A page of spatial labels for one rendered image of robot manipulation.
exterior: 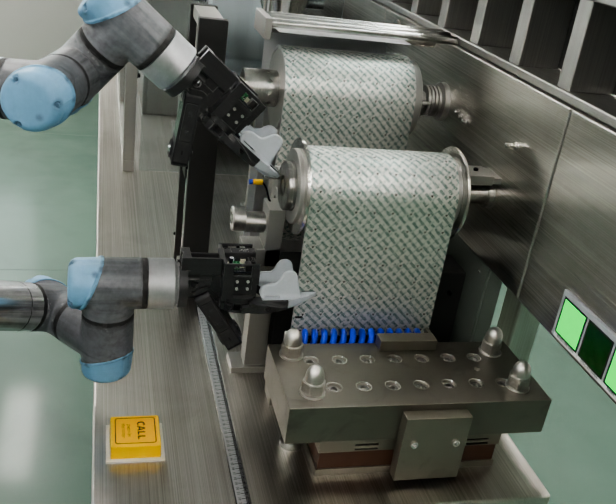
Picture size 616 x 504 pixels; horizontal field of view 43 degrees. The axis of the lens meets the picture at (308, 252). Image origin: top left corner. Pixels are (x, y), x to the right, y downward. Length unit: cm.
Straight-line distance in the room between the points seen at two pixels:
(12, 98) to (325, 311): 56
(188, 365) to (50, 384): 154
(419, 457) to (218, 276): 39
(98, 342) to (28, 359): 184
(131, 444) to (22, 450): 146
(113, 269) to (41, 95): 28
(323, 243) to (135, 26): 41
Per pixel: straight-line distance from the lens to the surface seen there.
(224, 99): 111
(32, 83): 97
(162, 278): 112
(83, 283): 112
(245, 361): 135
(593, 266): 107
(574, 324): 109
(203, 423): 124
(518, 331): 157
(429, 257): 124
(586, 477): 288
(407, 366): 120
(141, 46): 108
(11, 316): 120
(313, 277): 119
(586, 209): 109
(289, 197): 115
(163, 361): 137
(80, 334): 119
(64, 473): 251
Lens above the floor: 166
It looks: 25 degrees down
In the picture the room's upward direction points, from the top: 8 degrees clockwise
